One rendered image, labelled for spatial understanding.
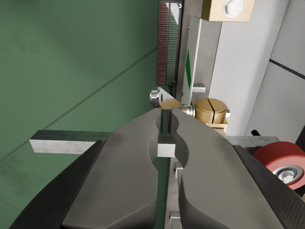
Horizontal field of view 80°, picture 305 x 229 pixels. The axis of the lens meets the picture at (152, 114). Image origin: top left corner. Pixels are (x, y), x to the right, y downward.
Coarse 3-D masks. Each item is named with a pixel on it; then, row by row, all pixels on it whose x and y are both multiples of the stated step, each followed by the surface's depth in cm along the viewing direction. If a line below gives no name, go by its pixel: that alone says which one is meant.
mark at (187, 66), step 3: (186, 60) 38; (189, 60) 34; (186, 63) 38; (189, 63) 34; (186, 66) 38; (189, 66) 34; (186, 69) 38; (189, 69) 34; (189, 72) 34; (189, 75) 34; (189, 78) 34; (189, 81) 34; (189, 84) 33; (189, 87) 33
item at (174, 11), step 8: (176, 8) 34; (176, 16) 35; (176, 24) 36; (176, 32) 37; (168, 40) 37; (176, 40) 37; (168, 48) 38; (176, 48) 38; (168, 56) 39; (168, 64) 40; (168, 72) 41; (168, 80) 42
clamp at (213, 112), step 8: (200, 104) 28; (208, 104) 29; (216, 104) 29; (224, 104) 29; (200, 112) 27; (208, 112) 27; (216, 112) 27; (224, 112) 27; (200, 120) 28; (208, 120) 27; (216, 120) 27; (224, 120) 28; (216, 128) 28; (224, 128) 28
